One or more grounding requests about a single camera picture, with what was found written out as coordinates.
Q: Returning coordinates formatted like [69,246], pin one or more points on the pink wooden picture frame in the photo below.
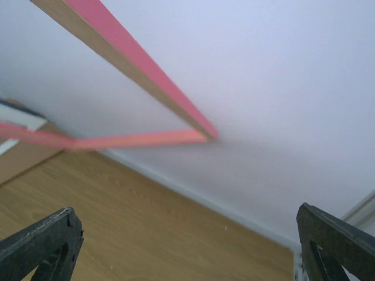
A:
[93,24]

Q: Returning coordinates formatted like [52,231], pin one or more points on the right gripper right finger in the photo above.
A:
[331,247]

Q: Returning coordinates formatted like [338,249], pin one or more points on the brown cardboard backing sheet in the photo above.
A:
[18,156]

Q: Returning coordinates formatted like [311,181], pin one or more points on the right aluminium corner post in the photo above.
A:
[362,214]

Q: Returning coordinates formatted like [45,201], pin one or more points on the white photo mat board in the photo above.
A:
[15,115]

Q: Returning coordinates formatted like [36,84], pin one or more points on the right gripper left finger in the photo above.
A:
[49,248]

